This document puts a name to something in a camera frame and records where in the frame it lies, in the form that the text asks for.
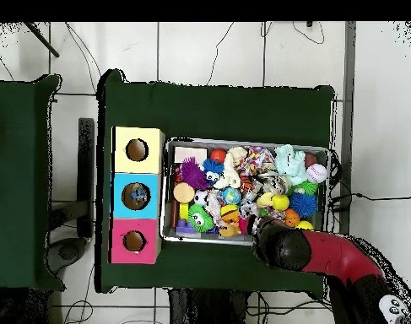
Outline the shallow mesh bin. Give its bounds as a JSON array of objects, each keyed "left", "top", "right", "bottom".
[{"left": 159, "top": 136, "right": 331, "bottom": 250}]

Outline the wooden box with three holes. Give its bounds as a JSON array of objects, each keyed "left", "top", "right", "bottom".
[{"left": 110, "top": 126, "right": 166, "bottom": 265}]

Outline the blue spiky ball with eyes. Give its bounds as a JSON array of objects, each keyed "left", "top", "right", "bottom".
[{"left": 201, "top": 158, "right": 225, "bottom": 186}]

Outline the purple spiky ball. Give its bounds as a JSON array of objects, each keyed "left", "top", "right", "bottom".
[{"left": 178, "top": 156, "right": 211, "bottom": 192}]

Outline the small soccer ball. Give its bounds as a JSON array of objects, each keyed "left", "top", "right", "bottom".
[{"left": 192, "top": 189, "right": 209, "bottom": 207}]

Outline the smooth orange ball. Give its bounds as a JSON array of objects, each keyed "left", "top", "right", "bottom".
[{"left": 209, "top": 148, "right": 228, "bottom": 165}]

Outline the globe print ball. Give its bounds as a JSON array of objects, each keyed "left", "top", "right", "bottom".
[{"left": 221, "top": 186, "right": 242, "bottom": 206}]

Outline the green spiky ball with eyes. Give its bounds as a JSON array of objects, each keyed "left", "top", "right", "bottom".
[{"left": 187, "top": 203, "right": 215, "bottom": 234}]

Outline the dark green table cloth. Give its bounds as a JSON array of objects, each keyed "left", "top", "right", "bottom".
[{"left": 95, "top": 68, "right": 336, "bottom": 298}]

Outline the mint green cloth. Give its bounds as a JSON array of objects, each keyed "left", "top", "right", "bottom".
[{"left": 273, "top": 143, "right": 309, "bottom": 186}]

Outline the white baseball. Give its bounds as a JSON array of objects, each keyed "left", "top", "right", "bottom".
[{"left": 305, "top": 163, "right": 328, "bottom": 184}]

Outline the black upright stand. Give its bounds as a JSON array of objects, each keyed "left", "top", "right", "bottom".
[{"left": 76, "top": 117, "right": 95, "bottom": 239}]

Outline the grey rounded floor base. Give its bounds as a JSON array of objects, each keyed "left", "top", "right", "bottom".
[{"left": 46, "top": 237, "right": 88, "bottom": 274}]

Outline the green covered side table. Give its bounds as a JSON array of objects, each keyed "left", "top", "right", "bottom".
[{"left": 0, "top": 74, "right": 66, "bottom": 292}]

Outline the black tripod leg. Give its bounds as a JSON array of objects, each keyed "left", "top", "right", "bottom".
[{"left": 24, "top": 21, "right": 61, "bottom": 58}]

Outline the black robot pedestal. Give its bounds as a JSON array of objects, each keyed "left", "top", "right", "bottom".
[{"left": 167, "top": 288, "right": 251, "bottom": 324}]

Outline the black power cable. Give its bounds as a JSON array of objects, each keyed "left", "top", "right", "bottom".
[{"left": 327, "top": 192, "right": 411, "bottom": 212}]

